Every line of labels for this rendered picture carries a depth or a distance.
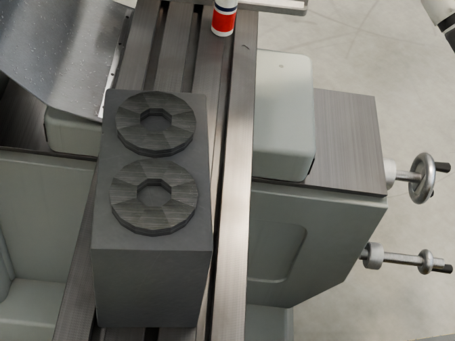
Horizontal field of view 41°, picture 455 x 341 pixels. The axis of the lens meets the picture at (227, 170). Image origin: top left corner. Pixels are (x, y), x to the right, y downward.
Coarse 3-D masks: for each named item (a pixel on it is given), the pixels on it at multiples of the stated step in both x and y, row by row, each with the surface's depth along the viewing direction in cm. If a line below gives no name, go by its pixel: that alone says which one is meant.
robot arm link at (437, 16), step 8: (424, 0) 79; (432, 0) 78; (440, 0) 77; (448, 0) 76; (432, 8) 78; (440, 8) 77; (448, 8) 77; (432, 16) 79; (440, 16) 78; (448, 16) 77; (440, 24) 79; (448, 24) 78; (448, 32) 76; (448, 40) 76
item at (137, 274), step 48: (144, 96) 69; (192, 96) 72; (144, 144) 65; (192, 144) 67; (96, 192) 62; (144, 192) 62; (192, 192) 62; (96, 240) 58; (144, 240) 59; (192, 240) 60; (96, 288) 64; (144, 288) 64; (192, 288) 65
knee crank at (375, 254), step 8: (368, 248) 133; (376, 248) 131; (360, 256) 133; (368, 256) 132; (376, 256) 131; (384, 256) 133; (392, 256) 133; (400, 256) 133; (408, 256) 133; (416, 256) 134; (424, 256) 133; (432, 256) 132; (368, 264) 131; (376, 264) 131; (400, 264) 134; (408, 264) 133; (416, 264) 133; (424, 264) 132; (432, 264) 132; (440, 264) 134; (448, 264) 136; (424, 272) 133; (440, 272) 136; (448, 272) 135
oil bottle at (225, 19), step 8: (216, 0) 103; (224, 0) 102; (232, 0) 102; (216, 8) 104; (224, 8) 103; (232, 8) 104; (216, 16) 105; (224, 16) 104; (232, 16) 105; (216, 24) 106; (224, 24) 106; (232, 24) 107; (216, 32) 108; (224, 32) 107
